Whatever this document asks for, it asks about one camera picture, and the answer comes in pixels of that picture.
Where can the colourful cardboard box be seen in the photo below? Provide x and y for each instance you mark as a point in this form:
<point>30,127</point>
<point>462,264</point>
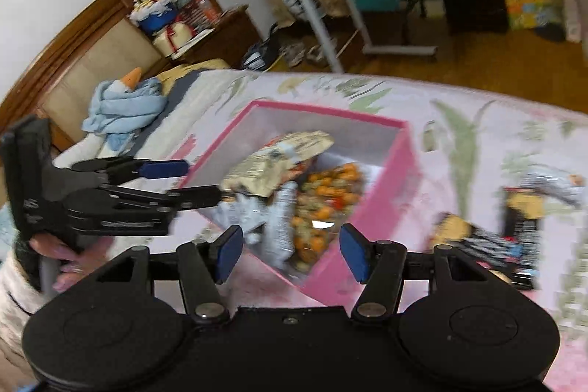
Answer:
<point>533,4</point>

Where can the pink cardboard box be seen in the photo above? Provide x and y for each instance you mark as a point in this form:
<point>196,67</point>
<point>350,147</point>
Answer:
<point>395,185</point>

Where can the blue basin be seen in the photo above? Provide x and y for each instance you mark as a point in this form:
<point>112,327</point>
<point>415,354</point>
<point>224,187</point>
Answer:
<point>158,17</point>

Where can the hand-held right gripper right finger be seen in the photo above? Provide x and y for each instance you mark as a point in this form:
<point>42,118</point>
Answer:
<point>356,254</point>

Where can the person's left forearm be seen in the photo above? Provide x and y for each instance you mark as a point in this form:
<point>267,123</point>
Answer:
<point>14,304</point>

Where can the floral bed sheet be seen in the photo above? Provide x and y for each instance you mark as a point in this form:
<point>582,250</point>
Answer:
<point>464,144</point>

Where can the black snack bar packet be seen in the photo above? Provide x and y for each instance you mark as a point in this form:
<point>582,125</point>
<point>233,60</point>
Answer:
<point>477,240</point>
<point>523,210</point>

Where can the yellow pillow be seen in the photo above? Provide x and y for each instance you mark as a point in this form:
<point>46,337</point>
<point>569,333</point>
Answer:
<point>193,73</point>

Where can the blue plush toy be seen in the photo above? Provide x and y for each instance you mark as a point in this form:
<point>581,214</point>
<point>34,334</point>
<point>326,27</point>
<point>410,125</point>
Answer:
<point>124,107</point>

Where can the red label clear peanut bag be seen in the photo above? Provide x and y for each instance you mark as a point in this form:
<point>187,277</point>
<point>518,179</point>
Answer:
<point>330,194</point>

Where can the wooden nightstand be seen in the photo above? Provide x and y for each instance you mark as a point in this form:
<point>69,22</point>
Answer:
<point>225,36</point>

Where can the white red ribbon box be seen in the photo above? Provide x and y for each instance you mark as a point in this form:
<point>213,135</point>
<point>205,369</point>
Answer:
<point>174,38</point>

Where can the person's left hand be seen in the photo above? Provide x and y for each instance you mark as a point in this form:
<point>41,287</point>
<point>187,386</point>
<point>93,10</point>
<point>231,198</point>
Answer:
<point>89,256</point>

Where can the wooden headboard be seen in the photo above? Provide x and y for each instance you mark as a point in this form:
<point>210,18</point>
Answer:
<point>82,56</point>

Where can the pair of shoes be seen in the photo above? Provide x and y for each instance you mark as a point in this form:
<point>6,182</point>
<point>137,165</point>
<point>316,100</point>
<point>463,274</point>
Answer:
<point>305,52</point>

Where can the red printed box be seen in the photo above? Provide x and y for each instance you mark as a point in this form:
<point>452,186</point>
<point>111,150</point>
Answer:
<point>202,8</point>

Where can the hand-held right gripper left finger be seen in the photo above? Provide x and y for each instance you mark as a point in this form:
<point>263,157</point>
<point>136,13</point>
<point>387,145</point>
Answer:
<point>229,252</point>

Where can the large white noodle packet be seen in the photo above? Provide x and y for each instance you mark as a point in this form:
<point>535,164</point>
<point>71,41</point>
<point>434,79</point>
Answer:
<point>271,162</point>

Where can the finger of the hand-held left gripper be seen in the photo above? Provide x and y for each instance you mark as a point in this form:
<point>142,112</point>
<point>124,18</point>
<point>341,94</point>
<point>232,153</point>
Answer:
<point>193,197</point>
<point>163,168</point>

